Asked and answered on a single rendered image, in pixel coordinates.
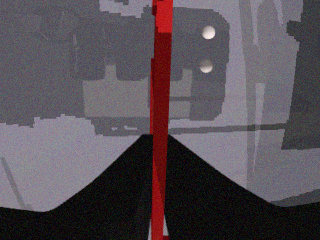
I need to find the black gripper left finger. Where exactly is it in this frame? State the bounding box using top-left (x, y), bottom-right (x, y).
top-left (0, 135), bottom-right (153, 240)

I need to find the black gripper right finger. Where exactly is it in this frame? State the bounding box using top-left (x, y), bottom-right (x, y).
top-left (164, 135), bottom-right (320, 240)

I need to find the red glasses frame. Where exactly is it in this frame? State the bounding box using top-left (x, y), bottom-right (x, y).
top-left (151, 0), bottom-right (173, 240)

